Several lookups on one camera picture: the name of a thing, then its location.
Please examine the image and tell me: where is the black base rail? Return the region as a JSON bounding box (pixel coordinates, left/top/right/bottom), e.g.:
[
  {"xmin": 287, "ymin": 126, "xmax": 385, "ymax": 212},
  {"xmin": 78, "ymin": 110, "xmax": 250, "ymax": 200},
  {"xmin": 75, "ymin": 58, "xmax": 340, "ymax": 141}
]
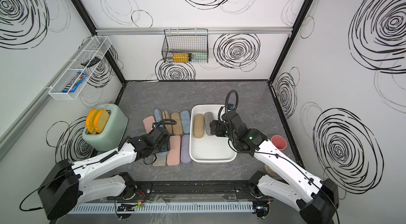
[{"xmin": 132, "ymin": 180, "xmax": 262, "ymax": 201}]

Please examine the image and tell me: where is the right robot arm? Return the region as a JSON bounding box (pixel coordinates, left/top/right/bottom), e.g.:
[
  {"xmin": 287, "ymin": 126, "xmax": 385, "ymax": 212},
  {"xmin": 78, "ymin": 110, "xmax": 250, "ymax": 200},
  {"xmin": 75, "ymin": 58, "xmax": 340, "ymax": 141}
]
[{"xmin": 209, "ymin": 110, "xmax": 339, "ymax": 224}]

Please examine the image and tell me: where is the orange toast slice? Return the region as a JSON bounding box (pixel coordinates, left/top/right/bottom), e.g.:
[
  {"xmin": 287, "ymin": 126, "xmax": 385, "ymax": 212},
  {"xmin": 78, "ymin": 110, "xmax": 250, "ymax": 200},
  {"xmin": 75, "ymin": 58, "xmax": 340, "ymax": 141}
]
[
  {"xmin": 94, "ymin": 109, "xmax": 110, "ymax": 134},
  {"xmin": 86, "ymin": 109, "xmax": 99, "ymax": 134}
]

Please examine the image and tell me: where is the black wire wall basket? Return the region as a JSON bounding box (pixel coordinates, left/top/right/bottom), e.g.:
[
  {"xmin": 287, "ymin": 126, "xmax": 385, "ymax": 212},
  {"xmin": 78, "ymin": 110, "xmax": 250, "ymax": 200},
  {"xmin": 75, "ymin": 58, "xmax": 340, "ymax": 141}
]
[{"xmin": 161, "ymin": 28, "xmax": 209, "ymax": 63}]

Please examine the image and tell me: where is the blue snack packet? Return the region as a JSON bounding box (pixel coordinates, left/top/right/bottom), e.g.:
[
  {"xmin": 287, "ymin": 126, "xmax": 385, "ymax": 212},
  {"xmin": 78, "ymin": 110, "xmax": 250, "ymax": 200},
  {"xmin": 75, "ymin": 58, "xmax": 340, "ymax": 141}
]
[{"xmin": 62, "ymin": 72, "xmax": 87, "ymax": 93}]

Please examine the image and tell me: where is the black remote on shelf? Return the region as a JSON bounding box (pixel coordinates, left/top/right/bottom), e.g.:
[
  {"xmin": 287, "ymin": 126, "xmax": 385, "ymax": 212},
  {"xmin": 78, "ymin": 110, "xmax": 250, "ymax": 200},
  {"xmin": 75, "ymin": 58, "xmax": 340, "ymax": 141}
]
[{"xmin": 81, "ymin": 57, "xmax": 101, "ymax": 68}]

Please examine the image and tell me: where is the orange toast slice right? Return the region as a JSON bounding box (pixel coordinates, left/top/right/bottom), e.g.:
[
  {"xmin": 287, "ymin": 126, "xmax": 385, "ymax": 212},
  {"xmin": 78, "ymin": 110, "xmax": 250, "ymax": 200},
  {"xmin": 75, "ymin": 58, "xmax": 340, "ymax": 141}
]
[{"xmin": 94, "ymin": 109, "xmax": 110, "ymax": 134}]

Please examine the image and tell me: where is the lavender glasses case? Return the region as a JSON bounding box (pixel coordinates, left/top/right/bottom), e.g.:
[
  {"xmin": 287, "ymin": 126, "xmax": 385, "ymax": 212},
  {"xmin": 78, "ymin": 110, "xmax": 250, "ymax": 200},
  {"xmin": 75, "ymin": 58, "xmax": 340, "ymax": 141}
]
[{"xmin": 180, "ymin": 134, "xmax": 192, "ymax": 164}]

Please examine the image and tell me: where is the black corrugated cable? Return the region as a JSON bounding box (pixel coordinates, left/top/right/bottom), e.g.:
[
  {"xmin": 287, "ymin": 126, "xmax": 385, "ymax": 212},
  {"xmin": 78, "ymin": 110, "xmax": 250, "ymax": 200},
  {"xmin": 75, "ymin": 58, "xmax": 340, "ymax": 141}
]
[
  {"xmin": 153, "ymin": 118, "xmax": 177, "ymax": 129},
  {"xmin": 217, "ymin": 90, "xmax": 239, "ymax": 120}
]

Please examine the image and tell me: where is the pink glasses case lower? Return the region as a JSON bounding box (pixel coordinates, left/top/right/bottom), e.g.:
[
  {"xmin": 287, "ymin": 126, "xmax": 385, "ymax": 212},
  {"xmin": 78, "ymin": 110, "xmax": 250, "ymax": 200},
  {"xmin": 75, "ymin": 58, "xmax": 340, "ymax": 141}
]
[{"xmin": 167, "ymin": 135, "xmax": 181, "ymax": 167}]

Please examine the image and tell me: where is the pink cup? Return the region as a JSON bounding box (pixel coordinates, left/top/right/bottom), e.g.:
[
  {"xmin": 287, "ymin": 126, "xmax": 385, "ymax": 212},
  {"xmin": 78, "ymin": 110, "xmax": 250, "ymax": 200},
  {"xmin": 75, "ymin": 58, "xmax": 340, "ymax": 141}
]
[{"xmin": 271, "ymin": 135, "xmax": 287, "ymax": 151}]

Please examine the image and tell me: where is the tan fabric glasses case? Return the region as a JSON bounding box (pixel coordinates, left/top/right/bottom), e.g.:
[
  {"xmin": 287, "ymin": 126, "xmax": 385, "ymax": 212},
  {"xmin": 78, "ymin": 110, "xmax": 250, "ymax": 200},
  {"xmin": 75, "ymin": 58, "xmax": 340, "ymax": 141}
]
[{"xmin": 193, "ymin": 114, "xmax": 205, "ymax": 138}]

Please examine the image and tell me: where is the black corrugated left cable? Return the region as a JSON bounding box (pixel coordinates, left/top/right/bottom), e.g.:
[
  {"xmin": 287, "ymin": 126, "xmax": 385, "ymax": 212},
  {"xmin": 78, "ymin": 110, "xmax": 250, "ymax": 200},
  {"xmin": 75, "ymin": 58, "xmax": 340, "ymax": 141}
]
[{"xmin": 153, "ymin": 118, "xmax": 177, "ymax": 129}]

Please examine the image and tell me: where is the orange toast slice left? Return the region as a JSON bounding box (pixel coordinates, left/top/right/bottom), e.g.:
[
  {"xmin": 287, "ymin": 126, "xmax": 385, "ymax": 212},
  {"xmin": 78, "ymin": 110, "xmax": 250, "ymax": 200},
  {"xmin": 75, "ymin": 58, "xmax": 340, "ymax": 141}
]
[{"xmin": 86, "ymin": 109, "xmax": 99, "ymax": 134}]

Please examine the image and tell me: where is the beige grey glasses case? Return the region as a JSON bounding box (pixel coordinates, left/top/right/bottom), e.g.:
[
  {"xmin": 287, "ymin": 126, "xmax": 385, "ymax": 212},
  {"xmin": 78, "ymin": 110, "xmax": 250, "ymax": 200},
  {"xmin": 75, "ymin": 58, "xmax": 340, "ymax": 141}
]
[{"xmin": 152, "ymin": 156, "xmax": 167, "ymax": 168}]

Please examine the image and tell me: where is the pink glasses case upper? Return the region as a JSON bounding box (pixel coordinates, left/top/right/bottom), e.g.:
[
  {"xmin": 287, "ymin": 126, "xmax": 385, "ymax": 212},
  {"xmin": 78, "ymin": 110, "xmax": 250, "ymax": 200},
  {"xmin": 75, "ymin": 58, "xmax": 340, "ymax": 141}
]
[{"xmin": 143, "ymin": 116, "xmax": 155, "ymax": 134}]

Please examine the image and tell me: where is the white slotted cable duct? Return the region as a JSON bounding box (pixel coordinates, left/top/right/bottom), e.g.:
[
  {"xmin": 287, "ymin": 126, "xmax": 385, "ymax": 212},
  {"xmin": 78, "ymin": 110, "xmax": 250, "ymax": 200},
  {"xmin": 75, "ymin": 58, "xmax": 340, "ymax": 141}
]
[{"xmin": 69, "ymin": 202, "xmax": 254, "ymax": 214}]

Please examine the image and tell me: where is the white wire wall shelf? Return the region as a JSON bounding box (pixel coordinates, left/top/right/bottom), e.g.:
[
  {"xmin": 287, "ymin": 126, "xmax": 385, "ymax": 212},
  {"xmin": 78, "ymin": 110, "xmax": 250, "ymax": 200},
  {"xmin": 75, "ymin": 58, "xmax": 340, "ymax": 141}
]
[{"xmin": 48, "ymin": 36, "xmax": 112, "ymax": 101}]

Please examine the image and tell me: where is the white plastic storage box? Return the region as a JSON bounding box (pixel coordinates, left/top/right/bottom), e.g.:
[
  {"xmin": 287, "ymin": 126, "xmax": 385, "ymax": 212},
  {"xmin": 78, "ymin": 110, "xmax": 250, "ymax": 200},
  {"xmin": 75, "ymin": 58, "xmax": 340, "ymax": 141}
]
[{"xmin": 189, "ymin": 104, "xmax": 237, "ymax": 163}]

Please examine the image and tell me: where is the pink glasses case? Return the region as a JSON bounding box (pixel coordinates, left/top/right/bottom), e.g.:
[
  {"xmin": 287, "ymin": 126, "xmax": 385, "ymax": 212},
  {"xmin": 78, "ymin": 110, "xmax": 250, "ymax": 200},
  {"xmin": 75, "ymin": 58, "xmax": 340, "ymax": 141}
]
[
  {"xmin": 167, "ymin": 135, "xmax": 181, "ymax": 167},
  {"xmin": 143, "ymin": 116, "xmax": 155, "ymax": 134}
]

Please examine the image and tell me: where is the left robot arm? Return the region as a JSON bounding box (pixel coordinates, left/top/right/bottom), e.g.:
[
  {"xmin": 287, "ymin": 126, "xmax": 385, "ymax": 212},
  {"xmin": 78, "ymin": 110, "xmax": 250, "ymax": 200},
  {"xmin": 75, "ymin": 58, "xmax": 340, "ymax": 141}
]
[{"xmin": 37, "ymin": 126, "xmax": 170, "ymax": 220}]

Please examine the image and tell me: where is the green toaster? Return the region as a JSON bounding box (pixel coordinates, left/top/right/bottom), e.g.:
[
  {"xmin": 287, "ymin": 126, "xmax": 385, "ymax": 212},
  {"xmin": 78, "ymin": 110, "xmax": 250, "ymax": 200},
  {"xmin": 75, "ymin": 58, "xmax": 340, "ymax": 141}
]
[{"xmin": 82, "ymin": 103, "xmax": 128, "ymax": 152}]

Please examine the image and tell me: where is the green item in basket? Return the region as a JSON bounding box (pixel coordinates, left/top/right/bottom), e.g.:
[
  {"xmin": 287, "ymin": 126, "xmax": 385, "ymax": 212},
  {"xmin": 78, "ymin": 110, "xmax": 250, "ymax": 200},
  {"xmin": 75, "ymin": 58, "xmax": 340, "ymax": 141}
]
[{"xmin": 190, "ymin": 52, "xmax": 208, "ymax": 63}]

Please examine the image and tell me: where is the black corrugated right cable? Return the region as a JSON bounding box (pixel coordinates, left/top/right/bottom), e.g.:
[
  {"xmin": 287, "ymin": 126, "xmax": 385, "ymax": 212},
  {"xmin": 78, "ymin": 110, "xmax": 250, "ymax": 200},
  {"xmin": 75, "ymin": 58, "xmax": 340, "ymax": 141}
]
[{"xmin": 217, "ymin": 90, "xmax": 239, "ymax": 120}]

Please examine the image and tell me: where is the beige round lid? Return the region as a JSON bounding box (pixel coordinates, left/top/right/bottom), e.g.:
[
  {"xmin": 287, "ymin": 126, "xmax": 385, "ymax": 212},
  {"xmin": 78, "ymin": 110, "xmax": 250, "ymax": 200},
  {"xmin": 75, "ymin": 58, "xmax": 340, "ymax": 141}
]
[{"xmin": 264, "ymin": 165, "xmax": 281, "ymax": 179}]

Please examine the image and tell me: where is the yellow item in basket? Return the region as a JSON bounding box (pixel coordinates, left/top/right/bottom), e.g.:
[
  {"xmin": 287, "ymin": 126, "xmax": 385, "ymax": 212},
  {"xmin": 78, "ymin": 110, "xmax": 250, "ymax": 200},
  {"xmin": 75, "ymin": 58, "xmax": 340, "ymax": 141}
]
[{"xmin": 172, "ymin": 53, "xmax": 190, "ymax": 63}]

